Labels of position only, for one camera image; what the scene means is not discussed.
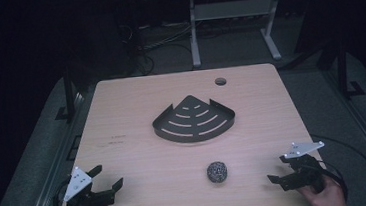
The grey metal stand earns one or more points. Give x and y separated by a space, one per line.
195 48

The black frame post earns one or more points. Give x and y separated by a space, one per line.
342 69
68 93

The black metal corner shelf rack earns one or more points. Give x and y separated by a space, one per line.
193 120

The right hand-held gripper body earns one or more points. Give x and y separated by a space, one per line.
305 169

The person's right hand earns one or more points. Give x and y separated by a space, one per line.
330 200

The steel wool ball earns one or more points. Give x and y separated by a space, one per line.
217 172

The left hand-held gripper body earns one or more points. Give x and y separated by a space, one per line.
77 184

